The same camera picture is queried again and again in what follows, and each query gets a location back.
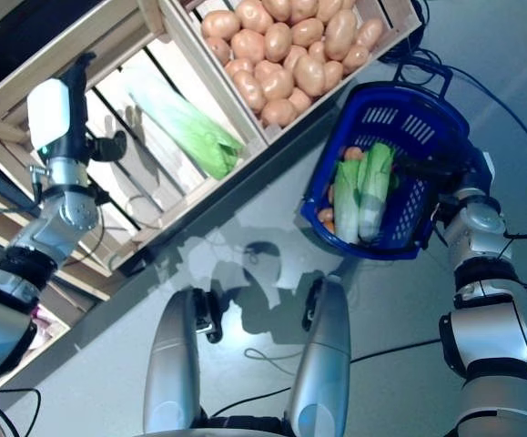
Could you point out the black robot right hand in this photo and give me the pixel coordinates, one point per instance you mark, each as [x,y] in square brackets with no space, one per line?
[449,170]

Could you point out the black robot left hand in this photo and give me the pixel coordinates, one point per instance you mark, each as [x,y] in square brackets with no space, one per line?
[49,114]

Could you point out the green napa cabbage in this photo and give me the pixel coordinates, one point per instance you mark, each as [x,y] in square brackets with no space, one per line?
[347,205]
[199,136]
[374,182]

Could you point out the blue plastic shopping basket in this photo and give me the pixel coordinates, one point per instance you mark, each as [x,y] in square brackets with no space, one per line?
[349,114]

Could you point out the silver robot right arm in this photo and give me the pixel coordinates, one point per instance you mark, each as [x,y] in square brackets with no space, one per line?
[486,223]

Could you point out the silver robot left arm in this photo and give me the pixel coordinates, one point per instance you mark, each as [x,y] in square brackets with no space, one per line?
[67,214]

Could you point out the wooden slat crate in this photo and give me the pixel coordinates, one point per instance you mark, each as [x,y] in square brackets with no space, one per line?
[108,41]
[399,20]

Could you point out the brown potato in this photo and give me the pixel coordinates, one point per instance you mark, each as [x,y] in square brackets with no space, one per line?
[249,89]
[279,112]
[248,45]
[277,41]
[332,74]
[370,33]
[308,74]
[276,7]
[238,66]
[317,50]
[339,28]
[295,57]
[254,13]
[266,68]
[219,23]
[354,152]
[276,83]
[300,100]
[327,214]
[355,57]
[307,32]
[304,7]

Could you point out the small orange carrot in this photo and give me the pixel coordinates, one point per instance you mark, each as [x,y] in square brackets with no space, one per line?
[327,226]

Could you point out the wooden produce display shelf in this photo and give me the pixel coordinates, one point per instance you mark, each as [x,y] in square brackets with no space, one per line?
[226,191]

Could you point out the silver robot right leg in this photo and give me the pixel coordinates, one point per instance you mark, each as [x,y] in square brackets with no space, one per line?
[327,341]

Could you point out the silver robot leg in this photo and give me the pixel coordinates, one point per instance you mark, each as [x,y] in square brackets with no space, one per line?
[327,341]
[172,364]

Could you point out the silver robot left leg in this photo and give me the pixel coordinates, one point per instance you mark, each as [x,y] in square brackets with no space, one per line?
[172,364]

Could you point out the robot pelvis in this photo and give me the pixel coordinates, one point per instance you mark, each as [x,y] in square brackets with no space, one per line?
[226,425]

